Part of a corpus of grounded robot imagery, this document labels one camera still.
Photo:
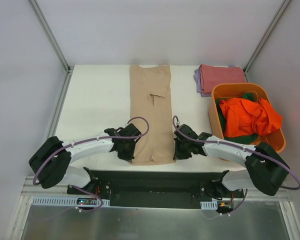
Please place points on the aluminium frame post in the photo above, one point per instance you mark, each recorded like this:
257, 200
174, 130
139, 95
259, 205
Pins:
34, 5
267, 34

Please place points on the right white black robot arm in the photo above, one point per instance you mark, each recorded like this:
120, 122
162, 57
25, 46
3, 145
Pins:
264, 169

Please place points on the right aluminium frame post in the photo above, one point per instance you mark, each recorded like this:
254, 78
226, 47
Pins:
267, 34

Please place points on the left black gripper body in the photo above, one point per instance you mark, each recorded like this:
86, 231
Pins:
126, 153

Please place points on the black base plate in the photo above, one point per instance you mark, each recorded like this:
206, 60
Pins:
149, 189

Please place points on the left white cable duct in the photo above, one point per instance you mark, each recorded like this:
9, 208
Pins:
82, 202

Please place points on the beige t shirt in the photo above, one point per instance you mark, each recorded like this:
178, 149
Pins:
150, 98

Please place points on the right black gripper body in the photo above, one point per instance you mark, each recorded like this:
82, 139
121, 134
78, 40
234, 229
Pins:
179, 153

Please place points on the folded red t shirt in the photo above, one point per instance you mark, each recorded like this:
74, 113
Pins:
221, 75

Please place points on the folded purple t shirt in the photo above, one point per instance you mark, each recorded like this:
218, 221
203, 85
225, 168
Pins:
198, 82

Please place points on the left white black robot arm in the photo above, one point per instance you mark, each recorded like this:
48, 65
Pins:
51, 163

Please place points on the white cable duct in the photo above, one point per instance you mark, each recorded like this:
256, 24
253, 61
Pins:
209, 205
82, 202

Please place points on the right white cable duct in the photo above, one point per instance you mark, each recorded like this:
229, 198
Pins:
209, 205

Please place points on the left aluminium frame post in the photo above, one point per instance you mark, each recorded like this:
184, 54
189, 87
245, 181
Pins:
34, 5

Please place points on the orange plastic basket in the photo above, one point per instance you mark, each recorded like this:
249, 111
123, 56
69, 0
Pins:
236, 90

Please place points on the orange t shirt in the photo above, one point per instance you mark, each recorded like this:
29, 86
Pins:
244, 117

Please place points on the green t shirt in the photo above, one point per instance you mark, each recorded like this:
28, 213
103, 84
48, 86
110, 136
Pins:
243, 139

